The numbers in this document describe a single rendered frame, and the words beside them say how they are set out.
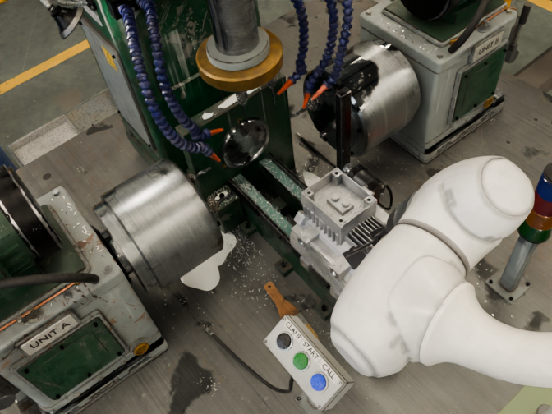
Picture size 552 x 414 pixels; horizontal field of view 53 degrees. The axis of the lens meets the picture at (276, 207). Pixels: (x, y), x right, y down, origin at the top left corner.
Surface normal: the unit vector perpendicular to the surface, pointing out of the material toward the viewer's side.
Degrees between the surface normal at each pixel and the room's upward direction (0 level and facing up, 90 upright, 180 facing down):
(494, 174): 15
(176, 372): 0
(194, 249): 80
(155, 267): 73
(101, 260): 0
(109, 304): 90
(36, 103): 0
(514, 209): 41
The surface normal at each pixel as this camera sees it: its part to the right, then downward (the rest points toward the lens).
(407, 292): -0.22, -0.51
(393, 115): 0.57, 0.45
